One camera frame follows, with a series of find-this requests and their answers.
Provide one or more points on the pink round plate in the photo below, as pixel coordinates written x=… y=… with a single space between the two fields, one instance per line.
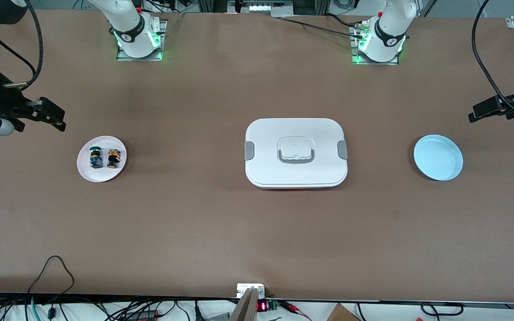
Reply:
x=101 y=176

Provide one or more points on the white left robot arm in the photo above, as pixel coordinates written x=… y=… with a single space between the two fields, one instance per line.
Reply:
x=388 y=26

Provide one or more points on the aluminium frame structure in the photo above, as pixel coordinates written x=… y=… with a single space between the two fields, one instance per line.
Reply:
x=212 y=5

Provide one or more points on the red clip lead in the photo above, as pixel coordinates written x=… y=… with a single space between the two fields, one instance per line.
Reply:
x=290 y=306

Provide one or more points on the light blue round plate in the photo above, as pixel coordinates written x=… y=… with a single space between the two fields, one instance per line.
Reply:
x=437 y=158

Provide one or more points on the brown cardboard box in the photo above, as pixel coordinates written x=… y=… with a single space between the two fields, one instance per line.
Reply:
x=341 y=314

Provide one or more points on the red digit display module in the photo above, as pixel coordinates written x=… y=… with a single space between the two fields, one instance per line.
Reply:
x=262 y=306

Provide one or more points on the aluminium profile bar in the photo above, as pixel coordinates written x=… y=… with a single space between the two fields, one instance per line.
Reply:
x=246 y=307

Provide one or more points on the small white mounting block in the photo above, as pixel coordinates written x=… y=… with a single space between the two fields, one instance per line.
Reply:
x=243 y=287

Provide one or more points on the small green circuit board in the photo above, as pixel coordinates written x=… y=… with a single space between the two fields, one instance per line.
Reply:
x=273 y=305

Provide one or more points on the orange push button switch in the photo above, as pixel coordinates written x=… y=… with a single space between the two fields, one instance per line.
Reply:
x=113 y=159

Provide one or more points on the white lunch box grey clips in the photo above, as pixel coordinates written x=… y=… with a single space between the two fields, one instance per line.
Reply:
x=296 y=169

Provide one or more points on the green push button switch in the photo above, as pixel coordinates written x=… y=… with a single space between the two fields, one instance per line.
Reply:
x=95 y=158

